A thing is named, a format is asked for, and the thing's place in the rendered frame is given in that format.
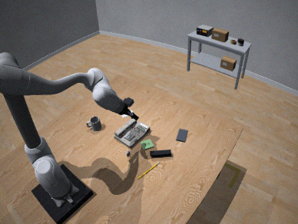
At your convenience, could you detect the grey telephone handset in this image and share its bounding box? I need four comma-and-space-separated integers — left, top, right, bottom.
114, 119, 137, 137

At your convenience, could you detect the grey mug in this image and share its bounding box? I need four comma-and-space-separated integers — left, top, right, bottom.
86, 117, 101, 131

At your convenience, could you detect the light green sticky note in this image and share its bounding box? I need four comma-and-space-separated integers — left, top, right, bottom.
141, 139, 154, 150

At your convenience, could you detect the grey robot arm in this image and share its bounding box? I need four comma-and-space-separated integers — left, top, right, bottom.
0, 52, 134, 208

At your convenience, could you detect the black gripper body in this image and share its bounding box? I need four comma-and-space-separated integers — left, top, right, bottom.
119, 103, 130, 115

